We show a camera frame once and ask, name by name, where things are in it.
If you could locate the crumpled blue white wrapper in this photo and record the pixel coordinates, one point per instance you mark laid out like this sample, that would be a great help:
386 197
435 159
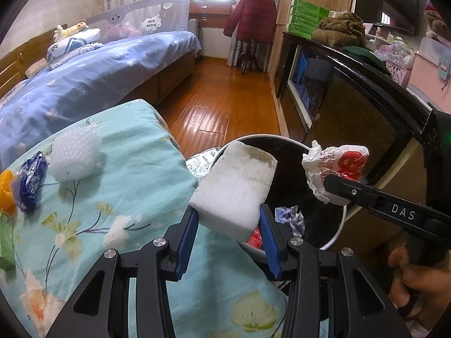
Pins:
290 220

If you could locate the yellow plush toy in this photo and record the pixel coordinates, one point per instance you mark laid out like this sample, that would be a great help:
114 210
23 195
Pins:
70 30

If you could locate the dark green cloth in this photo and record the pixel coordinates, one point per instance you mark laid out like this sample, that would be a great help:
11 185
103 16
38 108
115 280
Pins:
366 58

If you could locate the wooden headboard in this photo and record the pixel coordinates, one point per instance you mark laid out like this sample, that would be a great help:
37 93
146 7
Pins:
14 63

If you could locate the brown fuzzy cloth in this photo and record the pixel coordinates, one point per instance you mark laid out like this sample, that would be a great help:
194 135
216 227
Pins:
338 30

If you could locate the round white waste bin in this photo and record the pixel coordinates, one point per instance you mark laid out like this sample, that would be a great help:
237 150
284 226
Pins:
313 218

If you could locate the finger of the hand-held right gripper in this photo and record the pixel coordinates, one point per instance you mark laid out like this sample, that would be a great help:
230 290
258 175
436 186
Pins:
348 192

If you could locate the dark wooden coat rack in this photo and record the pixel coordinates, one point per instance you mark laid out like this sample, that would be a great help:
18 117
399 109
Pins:
252 56

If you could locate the pink lace basket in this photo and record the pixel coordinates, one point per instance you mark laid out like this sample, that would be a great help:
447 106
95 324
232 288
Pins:
398 72

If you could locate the green carton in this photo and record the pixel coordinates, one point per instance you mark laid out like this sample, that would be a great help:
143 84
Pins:
5 243

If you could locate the pillows with plush toy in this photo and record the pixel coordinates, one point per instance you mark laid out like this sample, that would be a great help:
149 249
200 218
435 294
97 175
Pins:
74 47

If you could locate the pink plush toy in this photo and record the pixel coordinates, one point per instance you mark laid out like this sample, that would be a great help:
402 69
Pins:
121 31

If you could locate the bed with blue sheet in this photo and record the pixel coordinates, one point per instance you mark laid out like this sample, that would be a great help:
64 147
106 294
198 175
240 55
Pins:
105 74

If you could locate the person's right hand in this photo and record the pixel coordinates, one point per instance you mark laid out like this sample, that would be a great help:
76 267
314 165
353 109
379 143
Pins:
422 285

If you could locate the small beige pillow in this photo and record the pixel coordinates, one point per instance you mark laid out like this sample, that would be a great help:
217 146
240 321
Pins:
35 67

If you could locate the white radiator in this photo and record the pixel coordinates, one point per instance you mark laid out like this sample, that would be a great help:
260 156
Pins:
194 31

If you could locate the white sponge block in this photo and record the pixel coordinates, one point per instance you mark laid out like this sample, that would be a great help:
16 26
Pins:
232 190

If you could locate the silver patterned bag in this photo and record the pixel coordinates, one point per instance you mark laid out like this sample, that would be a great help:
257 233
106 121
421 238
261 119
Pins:
199 163

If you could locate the yellow foam net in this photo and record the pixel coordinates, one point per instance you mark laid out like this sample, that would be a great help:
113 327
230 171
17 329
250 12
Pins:
6 192

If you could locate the pink storage box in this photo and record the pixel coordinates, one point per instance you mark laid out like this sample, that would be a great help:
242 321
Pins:
430 74

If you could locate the red jacket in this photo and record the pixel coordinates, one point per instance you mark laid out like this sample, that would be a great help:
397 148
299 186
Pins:
252 14

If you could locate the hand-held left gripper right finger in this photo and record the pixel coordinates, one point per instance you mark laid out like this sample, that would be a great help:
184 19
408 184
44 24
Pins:
269 243

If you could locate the blue foil wrapper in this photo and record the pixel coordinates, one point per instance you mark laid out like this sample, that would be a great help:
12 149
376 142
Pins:
30 186

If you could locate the stack of green boxes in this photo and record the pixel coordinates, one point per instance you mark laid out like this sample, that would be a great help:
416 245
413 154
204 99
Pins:
304 17

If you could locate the wooden desk with drawers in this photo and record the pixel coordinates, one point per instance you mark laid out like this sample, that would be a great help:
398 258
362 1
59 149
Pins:
211 10

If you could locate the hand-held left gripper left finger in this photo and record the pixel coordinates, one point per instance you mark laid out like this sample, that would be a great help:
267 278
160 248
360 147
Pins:
186 243

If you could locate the grey bed guard rail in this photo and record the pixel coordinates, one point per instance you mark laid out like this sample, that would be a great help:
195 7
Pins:
141 17

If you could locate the white foam net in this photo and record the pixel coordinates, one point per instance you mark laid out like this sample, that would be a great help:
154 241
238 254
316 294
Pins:
74 155

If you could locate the white red wrapper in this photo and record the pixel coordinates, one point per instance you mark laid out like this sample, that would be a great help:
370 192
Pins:
334 162

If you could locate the red foil wrapper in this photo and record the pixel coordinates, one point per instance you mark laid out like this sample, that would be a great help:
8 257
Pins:
255 239

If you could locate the black television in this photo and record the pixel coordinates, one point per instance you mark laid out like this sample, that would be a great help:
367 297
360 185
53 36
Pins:
387 3

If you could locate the floral teal tablecloth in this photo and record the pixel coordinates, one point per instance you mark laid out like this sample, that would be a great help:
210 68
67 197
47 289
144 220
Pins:
123 190

